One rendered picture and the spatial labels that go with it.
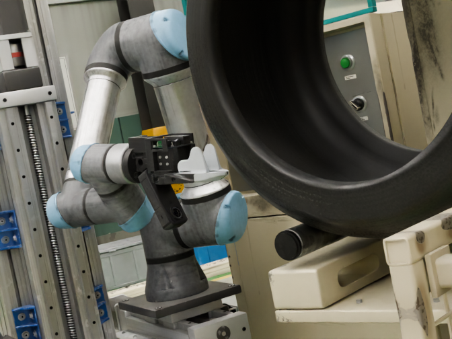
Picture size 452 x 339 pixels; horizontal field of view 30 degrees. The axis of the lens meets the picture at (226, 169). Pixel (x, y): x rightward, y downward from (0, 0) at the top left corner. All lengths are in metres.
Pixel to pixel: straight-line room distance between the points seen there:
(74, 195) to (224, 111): 0.56
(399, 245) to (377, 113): 1.44
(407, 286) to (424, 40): 0.97
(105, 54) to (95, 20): 7.88
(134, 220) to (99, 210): 0.07
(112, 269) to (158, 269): 4.68
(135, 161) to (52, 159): 0.47
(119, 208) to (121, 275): 5.05
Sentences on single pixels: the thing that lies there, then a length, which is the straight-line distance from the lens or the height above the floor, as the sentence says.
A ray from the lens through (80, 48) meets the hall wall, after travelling 9.62.
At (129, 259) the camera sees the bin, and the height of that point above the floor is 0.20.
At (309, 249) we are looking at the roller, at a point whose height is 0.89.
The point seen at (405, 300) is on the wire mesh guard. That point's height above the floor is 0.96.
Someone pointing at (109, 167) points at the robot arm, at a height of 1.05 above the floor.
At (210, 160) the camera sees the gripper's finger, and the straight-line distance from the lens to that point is 1.45.
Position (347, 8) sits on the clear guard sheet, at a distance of 1.97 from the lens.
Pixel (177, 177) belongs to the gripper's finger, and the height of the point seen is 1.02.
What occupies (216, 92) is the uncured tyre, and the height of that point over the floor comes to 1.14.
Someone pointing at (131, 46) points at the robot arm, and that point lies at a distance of 1.83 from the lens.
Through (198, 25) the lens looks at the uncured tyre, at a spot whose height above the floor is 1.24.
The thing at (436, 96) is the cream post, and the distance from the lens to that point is 1.48.
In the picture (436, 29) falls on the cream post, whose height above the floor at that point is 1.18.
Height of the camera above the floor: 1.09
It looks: 3 degrees down
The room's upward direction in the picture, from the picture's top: 11 degrees counter-clockwise
